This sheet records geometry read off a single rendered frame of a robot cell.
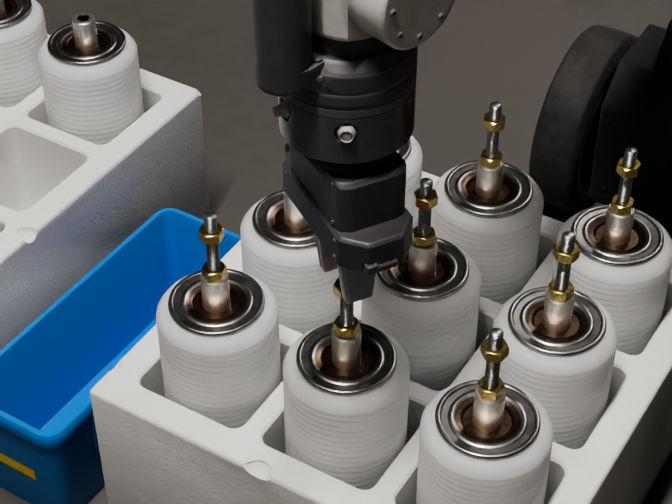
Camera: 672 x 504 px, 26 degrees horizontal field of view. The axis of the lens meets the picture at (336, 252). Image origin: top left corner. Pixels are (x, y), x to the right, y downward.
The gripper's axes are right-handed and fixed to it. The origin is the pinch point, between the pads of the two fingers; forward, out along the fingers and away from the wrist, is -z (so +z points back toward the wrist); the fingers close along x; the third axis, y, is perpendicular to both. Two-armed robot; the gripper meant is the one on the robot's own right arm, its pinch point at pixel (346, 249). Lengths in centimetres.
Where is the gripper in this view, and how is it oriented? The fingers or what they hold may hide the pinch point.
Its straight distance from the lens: 101.8
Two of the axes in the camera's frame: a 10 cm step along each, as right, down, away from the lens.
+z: 0.0, -7.5, -6.6
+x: -4.3, -6.0, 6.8
